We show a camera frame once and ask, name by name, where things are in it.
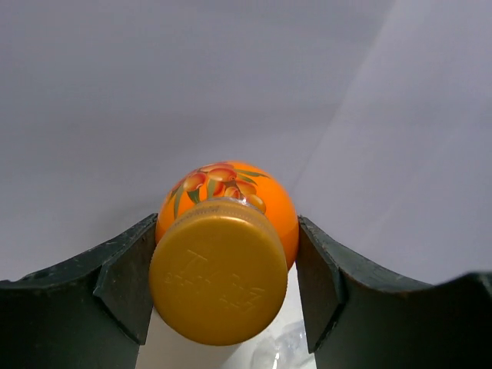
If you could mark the orange juice bottle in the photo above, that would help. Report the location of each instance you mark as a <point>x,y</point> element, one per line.
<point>227,235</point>

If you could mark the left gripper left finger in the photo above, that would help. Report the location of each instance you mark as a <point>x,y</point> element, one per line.
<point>90,311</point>

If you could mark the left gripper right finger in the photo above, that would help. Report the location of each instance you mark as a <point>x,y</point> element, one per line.
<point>358,314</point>

